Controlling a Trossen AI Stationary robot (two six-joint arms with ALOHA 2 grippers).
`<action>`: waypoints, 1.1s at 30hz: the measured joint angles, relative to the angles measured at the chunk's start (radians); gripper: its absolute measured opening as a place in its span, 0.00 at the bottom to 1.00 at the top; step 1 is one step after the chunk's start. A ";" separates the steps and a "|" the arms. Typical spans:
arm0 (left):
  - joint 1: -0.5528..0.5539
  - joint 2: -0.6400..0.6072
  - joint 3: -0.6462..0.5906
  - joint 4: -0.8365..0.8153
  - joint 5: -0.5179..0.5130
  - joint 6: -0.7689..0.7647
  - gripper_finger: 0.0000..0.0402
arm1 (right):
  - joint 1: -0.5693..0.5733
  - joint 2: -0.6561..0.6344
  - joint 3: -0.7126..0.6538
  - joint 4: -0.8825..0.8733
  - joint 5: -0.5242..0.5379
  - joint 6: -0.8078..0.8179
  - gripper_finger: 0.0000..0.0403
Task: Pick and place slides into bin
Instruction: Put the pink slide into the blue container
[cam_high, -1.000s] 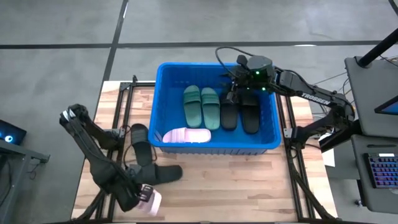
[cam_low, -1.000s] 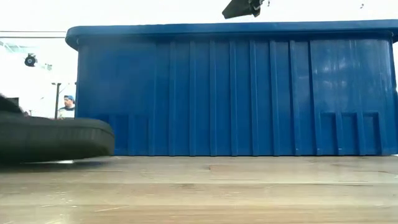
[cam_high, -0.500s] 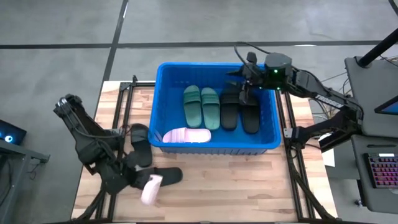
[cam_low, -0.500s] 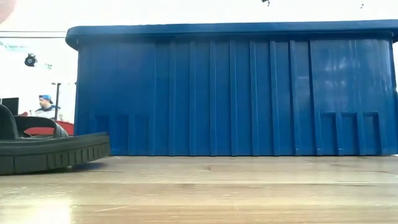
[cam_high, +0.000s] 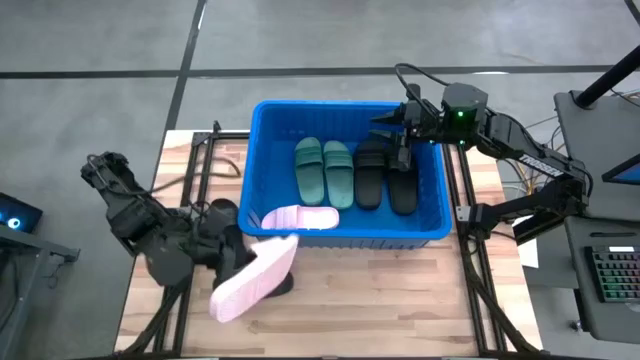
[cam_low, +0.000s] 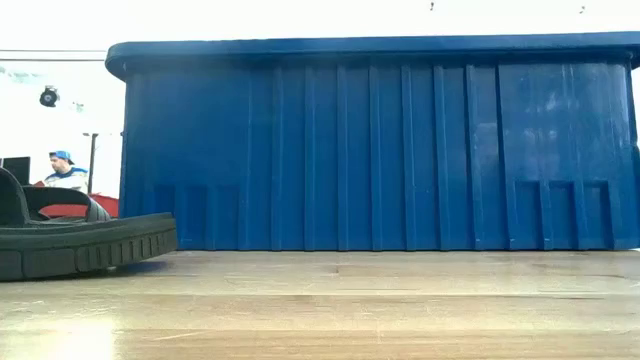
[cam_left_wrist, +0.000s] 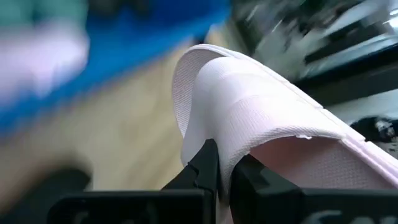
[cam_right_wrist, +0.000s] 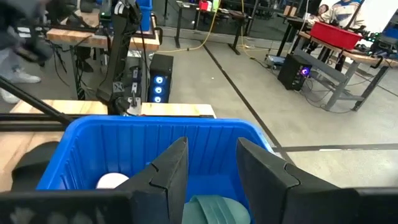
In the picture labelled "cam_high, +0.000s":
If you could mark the grey keyboard desk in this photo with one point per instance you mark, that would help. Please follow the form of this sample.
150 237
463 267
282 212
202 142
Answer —
580 300

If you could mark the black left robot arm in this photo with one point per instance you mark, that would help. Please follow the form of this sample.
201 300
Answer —
140 225

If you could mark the pink slide sandal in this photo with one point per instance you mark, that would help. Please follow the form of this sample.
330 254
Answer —
300 218
250 282

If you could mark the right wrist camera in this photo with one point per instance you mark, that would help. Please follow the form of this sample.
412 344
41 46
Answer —
404 159

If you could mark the black device with blue light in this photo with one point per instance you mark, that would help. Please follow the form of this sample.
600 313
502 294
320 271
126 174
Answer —
20 212

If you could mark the grey desk with pole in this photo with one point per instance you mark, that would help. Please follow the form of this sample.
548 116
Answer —
595 150

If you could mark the tilted screen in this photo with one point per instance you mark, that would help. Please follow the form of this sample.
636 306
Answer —
627 172

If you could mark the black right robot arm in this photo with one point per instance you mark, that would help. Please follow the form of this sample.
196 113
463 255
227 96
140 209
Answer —
530 160

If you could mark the black pole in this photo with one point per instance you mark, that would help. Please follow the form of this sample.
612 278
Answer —
607 77

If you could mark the blue plastic bin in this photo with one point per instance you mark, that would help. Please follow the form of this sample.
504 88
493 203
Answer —
280 165

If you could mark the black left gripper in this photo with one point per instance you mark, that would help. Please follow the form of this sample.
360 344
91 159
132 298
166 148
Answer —
217 255

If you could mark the backlit keyboard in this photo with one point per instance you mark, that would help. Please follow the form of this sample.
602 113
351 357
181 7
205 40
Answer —
617 275

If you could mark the dark grey side table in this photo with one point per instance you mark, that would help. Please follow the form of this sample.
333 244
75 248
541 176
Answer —
25 245

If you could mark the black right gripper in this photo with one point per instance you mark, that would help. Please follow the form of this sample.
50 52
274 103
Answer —
425 122

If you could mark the green slide sandal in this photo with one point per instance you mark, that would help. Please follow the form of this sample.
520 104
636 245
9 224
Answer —
339 177
310 175

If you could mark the white paper sheet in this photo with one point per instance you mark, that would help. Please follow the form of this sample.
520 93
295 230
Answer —
530 255

